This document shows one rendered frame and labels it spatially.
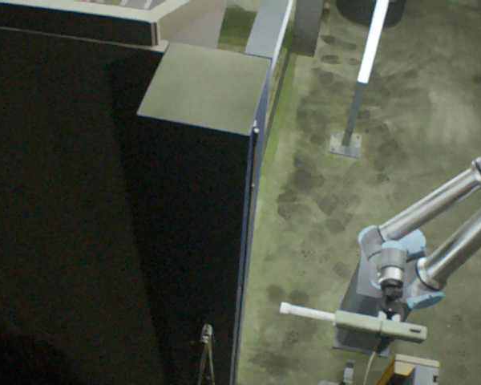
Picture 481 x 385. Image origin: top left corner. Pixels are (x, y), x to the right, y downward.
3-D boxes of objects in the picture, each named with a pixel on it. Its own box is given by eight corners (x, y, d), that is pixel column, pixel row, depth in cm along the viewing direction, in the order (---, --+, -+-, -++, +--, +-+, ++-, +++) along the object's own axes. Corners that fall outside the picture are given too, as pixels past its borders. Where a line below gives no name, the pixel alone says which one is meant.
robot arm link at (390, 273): (407, 269, 205) (381, 265, 206) (406, 282, 202) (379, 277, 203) (401, 282, 212) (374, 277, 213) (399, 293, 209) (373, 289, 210)
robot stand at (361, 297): (393, 307, 325) (426, 248, 273) (387, 358, 307) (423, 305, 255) (339, 297, 327) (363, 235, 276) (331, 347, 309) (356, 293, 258)
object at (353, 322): (410, 350, 206) (429, 324, 188) (410, 362, 203) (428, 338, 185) (277, 323, 211) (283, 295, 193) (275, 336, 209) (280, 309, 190)
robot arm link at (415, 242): (407, 241, 263) (418, 218, 249) (422, 273, 254) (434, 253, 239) (376, 248, 260) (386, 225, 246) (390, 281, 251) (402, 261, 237)
